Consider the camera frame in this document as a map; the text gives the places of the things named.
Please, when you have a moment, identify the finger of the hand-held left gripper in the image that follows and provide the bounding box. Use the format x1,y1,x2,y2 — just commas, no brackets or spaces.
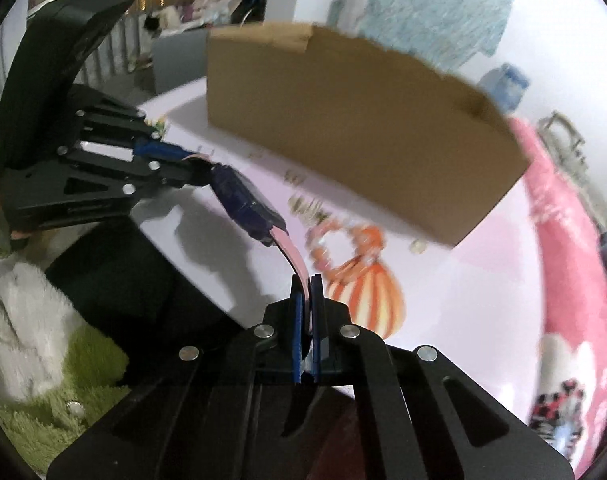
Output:
74,85,192,162
58,147,224,200

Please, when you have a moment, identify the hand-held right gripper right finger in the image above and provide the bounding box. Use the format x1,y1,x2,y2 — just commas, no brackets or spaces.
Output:
308,274,577,480

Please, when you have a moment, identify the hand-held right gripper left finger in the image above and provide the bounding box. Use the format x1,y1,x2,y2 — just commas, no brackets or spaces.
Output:
46,274,311,480

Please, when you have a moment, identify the purple watch with pink strap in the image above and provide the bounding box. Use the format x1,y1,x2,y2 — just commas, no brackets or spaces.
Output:
211,162,314,333

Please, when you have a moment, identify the brown cardboard box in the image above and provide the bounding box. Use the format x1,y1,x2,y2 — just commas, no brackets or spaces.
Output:
206,21,533,248

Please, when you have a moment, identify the white railing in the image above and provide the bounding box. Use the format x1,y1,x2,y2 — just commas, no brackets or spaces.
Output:
84,10,152,91

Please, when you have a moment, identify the grey cabinet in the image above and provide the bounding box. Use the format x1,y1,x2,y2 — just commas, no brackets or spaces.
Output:
151,27,209,95

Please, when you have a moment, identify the balloon print tablecloth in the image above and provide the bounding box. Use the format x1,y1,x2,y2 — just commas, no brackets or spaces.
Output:
134,77,549,411

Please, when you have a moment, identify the green shaggy rug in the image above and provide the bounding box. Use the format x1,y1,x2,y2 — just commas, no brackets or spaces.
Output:
0,220,132,456

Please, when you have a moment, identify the white fluffy cloth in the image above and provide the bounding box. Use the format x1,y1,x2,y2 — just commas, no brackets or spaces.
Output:
0,252,77,403

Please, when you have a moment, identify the pink blanket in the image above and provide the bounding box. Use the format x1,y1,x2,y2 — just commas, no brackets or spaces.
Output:
503,117,607,476

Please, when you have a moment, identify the blue water dispenser bottle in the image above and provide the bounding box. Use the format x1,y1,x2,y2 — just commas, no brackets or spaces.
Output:
481,63,531,113

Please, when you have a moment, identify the wooden chair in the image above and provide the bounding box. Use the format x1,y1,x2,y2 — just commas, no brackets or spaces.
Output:
536,110,607,231

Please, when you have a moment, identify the teal wall cloth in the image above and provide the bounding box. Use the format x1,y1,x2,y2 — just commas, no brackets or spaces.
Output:
328,0,514,68

